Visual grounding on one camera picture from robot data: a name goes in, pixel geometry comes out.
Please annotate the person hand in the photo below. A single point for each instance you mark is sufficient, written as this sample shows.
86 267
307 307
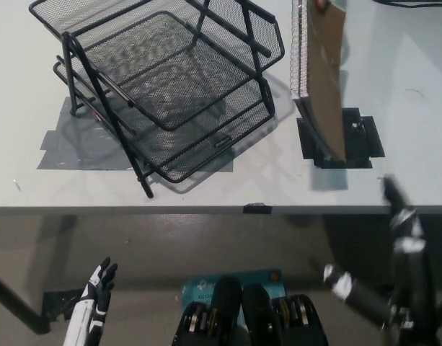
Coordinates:
320 3

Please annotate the thin dark thread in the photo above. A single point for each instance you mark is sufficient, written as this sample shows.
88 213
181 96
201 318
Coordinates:
414 91

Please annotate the small black tape strip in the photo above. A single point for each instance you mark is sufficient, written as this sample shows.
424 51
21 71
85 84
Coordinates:
257 208

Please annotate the black table leg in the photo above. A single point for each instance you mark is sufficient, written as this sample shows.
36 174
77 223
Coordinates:
18 302

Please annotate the brown spiral notebook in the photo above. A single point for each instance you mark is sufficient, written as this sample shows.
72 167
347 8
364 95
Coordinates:
325 72

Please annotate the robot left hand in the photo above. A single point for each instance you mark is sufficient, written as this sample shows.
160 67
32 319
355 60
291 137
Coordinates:
85 313

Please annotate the black mesh file tray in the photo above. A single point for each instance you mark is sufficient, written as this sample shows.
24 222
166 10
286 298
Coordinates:
177 83

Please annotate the grey tape patch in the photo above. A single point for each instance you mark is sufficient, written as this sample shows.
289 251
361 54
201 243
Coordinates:
62 151

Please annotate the small white scrap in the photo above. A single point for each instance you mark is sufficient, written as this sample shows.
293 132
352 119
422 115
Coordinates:
16 185

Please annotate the large black tape patch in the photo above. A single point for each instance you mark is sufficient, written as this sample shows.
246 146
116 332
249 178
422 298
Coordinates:
365 144

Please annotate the black floor tape patch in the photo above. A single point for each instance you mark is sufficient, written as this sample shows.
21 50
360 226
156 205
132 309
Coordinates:
60 306

